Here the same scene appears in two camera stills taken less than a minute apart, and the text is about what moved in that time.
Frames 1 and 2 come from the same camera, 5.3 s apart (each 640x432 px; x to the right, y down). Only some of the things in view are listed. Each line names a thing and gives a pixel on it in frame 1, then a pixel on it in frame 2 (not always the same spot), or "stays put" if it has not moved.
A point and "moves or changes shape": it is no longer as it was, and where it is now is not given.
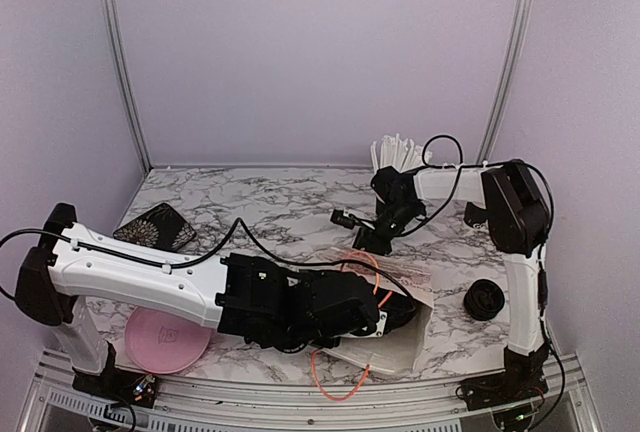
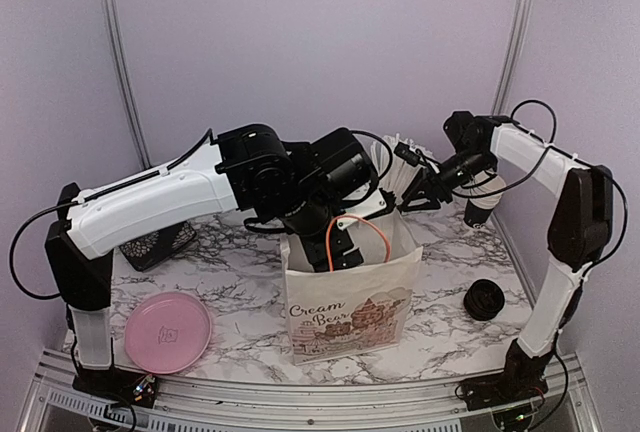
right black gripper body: [382, 245] → [443, 191]
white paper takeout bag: [396, 350] moves or changes shape
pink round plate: [162, 343] stays put
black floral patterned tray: [160, 227] stays put
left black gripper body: [325, 275] → [317, 249]
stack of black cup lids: [484, 299] stays put
